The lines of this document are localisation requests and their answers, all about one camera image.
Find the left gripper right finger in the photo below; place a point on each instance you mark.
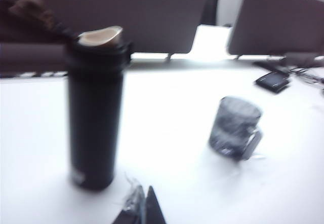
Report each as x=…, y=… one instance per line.
x=154, y=208

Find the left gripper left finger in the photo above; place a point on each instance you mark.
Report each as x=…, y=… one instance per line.
x=132, y=208

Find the black thermos with flip lid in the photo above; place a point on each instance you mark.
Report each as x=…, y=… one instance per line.
x=93, y=107

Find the dark textured glass mug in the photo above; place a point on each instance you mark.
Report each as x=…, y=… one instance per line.
x=233, y=127

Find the black phone device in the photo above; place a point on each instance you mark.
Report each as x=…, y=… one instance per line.
x=272, y=81

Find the dark grey desk divider panel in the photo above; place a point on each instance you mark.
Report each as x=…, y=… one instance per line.
x=152, y=11
x=278, y=18

